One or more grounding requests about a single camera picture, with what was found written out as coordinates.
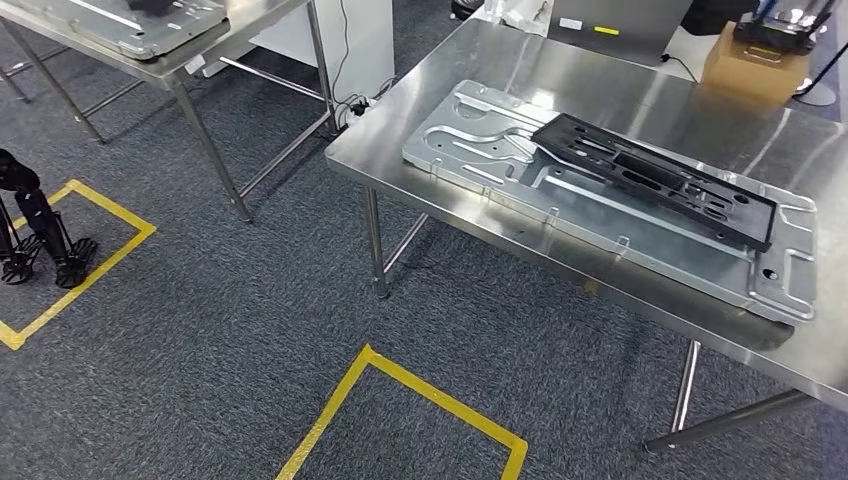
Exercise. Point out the black plastic plate frame part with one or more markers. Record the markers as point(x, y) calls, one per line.
point(758, 225)

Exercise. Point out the stainless steel workbench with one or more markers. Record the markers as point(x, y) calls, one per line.
point(596, 86)

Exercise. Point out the white power strip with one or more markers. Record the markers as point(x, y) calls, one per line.
point(358, 109)

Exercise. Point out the stamped metal plate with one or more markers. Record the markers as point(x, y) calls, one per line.
point(596, 225)
point(132, 30)

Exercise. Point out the white cabinet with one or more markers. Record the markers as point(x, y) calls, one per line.
point(358, 40)

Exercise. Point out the black round stool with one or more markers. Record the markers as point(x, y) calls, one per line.
point(467, 6)

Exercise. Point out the stainless steel table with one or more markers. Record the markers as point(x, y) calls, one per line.
point(265, 20)

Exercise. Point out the grey laptop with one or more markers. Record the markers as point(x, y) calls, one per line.
point(623, 33)

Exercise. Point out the white desk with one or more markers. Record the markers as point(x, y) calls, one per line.
point(686, 50)

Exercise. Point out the cardboard box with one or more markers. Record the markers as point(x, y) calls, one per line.
point(748, 76)

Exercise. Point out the black carrying case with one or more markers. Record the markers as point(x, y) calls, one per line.
point(715, 13)

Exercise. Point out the black humanoid robot legs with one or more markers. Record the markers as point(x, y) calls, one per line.
point(40, 218)

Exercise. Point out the black remote controller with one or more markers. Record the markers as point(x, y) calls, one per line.
point(782, 33)

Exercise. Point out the black tripod pole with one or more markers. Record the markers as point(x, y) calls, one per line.
point(821, 93)

